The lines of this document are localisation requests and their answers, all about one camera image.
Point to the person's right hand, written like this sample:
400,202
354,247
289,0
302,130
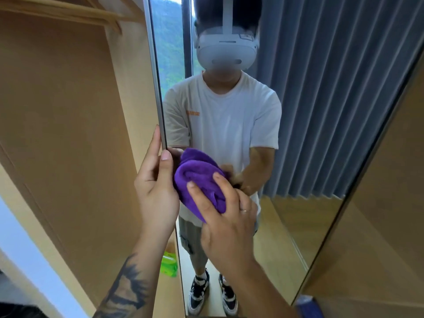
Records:
228,231

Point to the person's left hand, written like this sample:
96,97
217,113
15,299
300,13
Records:
157,195

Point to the purple cleaning cloth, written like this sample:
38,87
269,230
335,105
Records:
198,178

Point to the pull-out wardrobe mirror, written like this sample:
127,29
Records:
331,96

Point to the person's left forearm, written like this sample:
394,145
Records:
129,281

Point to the light wooden wardrobe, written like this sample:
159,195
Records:
66,129

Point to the green tissue packet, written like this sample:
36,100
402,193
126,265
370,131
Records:
169,264

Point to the blue plastic bag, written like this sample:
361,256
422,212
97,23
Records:
309,308

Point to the wooden clothes hanger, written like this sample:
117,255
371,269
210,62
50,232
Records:
112,23
66,9

